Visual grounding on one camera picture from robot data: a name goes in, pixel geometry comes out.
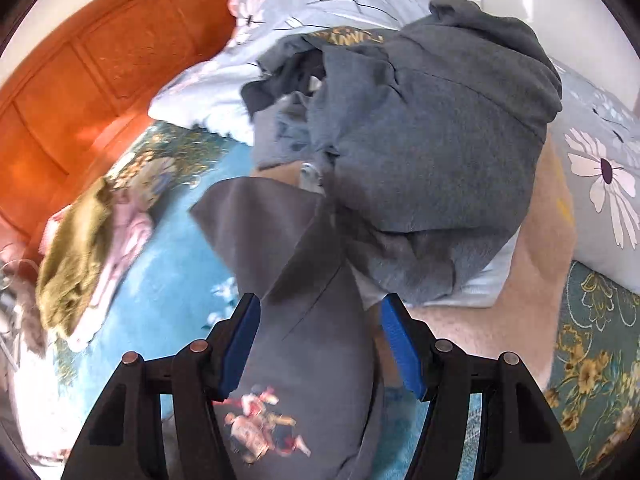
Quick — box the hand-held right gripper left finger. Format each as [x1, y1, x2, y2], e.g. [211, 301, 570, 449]
[61, 293, 262, 480]

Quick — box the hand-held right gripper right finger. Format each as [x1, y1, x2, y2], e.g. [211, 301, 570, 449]
[379, 293, 581, 480]

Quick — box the grey garment with figure print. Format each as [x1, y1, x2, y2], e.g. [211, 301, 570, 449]
[189, 177, 385, 480]

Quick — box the blue floral bedsheet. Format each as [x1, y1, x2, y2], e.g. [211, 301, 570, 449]
[52, 120, 484, 480]

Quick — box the beige blanket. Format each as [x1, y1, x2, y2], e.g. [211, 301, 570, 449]
[371, 136, 577, 397]

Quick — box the pink cloth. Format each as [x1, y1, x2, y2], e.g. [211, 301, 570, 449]
[64, 188, 154, 353]

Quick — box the olive green cloth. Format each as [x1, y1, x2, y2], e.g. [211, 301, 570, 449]
[37, 177, 117, 337]

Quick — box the green floral bedspread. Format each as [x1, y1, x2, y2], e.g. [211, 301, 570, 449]
[543, 260, 640, 476]

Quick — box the grey sweatshirt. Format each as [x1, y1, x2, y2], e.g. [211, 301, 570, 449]
[241, 0, 564, 307]

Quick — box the grey floral pillow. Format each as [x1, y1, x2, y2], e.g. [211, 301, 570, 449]
[548, 58, 640, 293]

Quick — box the light blue floral pillow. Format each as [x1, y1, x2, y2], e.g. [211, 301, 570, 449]
[149, 0, 434, 144]

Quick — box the wooden headboard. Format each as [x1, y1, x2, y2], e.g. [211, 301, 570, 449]
[0, 0, 285, 261]

